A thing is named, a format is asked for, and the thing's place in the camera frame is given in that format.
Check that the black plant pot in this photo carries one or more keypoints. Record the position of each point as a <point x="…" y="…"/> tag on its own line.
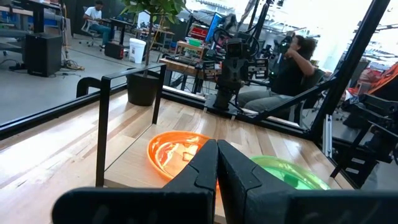
<point x="143" y="88"/>

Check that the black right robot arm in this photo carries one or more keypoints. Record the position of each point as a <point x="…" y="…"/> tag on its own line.
<point x="230" y="84"/>

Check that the green storage bin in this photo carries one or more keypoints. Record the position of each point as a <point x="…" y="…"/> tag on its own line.
<point x="195" y="42"/>

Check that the person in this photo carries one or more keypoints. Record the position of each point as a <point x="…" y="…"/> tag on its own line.
<point x="289" y="74"/>
<point x="94" y="18"/>

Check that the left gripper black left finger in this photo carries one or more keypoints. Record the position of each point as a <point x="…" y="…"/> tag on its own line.
<point x="140" y="207"/>

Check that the monitor with blue screen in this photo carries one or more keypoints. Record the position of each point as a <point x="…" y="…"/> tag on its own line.
<point x="214" y="26"/>

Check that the black office desk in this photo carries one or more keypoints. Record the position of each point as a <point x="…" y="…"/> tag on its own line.
<point x="121" y="26"/>

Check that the wooden workbench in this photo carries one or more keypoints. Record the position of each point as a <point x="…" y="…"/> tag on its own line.
<point x="183" y="67"/>

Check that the silver aluminium extrusion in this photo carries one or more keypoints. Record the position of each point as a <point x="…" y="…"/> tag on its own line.
<point x="327" y="137"/>

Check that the translucent orange plastic plate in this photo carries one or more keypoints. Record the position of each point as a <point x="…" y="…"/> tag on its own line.
<point x="168" y="152"/>

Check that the white plastic bin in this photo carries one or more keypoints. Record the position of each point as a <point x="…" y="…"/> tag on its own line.
<point x="136" y="51"/>

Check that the black equipment stand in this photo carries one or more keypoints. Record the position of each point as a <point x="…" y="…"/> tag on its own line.
<point x="370" y="118"/>

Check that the black aluminium rig frame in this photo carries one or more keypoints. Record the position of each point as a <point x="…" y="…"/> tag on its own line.
<point x="351" y="62"/>

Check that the green leafy potted tree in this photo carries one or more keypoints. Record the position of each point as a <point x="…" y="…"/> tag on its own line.
<point x="149" y="12"/>

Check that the small black floor box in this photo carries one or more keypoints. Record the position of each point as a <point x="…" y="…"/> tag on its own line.
<point x="114" y="50"/>

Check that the black metal shelf, wooden board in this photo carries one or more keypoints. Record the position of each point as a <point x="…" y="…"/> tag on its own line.
<point x="103" y="130"/>

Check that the translucent green plastic plate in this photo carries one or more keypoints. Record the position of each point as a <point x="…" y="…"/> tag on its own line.
<point x="289" y="174"/>

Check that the large black speaker box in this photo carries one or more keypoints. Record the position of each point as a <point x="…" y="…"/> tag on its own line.
<point x="43" y="54"/>

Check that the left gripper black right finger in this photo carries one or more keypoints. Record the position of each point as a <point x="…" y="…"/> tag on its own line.
<point x="280" y="205"/>

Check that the black arched bracket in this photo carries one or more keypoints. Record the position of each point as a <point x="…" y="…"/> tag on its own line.
<point x="81" y="85"/>

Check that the red storage bins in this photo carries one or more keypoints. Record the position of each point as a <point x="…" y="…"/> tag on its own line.
<point x="199" y="32"/>

